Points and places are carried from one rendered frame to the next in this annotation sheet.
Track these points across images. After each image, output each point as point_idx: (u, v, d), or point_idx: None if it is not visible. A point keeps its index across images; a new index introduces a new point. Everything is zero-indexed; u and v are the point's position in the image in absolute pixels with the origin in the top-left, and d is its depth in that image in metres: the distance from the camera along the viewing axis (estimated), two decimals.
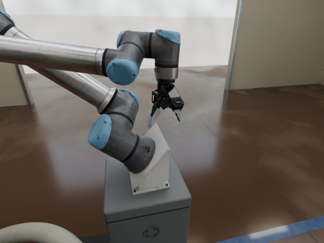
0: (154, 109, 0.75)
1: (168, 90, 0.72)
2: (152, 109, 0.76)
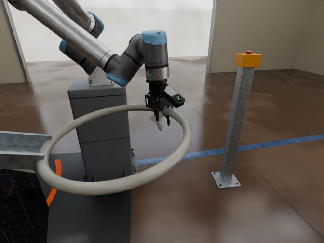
0: (157, 114, 0.76)
1: (165, 89, 0.72)
2: (155, 115, 0.76)
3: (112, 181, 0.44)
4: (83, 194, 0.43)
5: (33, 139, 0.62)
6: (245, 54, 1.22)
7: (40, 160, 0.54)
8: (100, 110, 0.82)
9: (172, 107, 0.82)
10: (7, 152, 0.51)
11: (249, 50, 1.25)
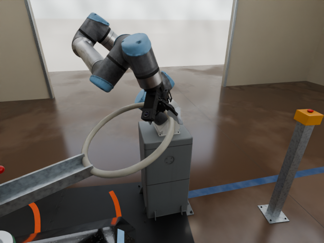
0: None
1: (146, 99, 0.71)
2: None
3: (146, 158, 0.78)
4: (134, 171, 0.76)
5: (74, 160, 0.88)
6: (309, 114, 1.37)
7: (92, 169, 0.83)
8: (99, 123, 1.08)
9: (172, 111, 0.74)
10: (72, 173, 0.79)
11: (311, 110, 1.39)
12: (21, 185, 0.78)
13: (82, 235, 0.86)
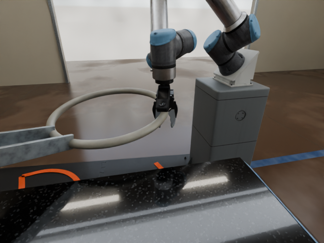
0: (153, 111, 0.79)
1: (159, 91, 0.72)
2: (153, 112, 0.79)
3: (148, 125, 0.67)
4: (135, 138, 0.63)
5: (40, 132, 0.64)
6: None
7: (72, 140, 0.62)
8: (67, 102, 0.88)
9: (176, 111, 0.78)
10: (45, 139, 0.55)
11: None
12: None
13: (204, 166, 0.65)
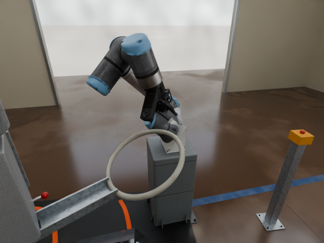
0: None
1: (146, 99, 0.71)
2: None
3: (163, 184, 0.95)
4: (153, 195, 0.93)
5: (101, 183, 1.05)
6: (301, 136, 1.53)
7: (117, 192, 1.00)
8: (118, 147, 1.25)
9: (172, 111, 0.74)
10: (101, 196, 0.95)
11: (303, 131, 1.56)
12: (60, 207, 0.95)
13: None
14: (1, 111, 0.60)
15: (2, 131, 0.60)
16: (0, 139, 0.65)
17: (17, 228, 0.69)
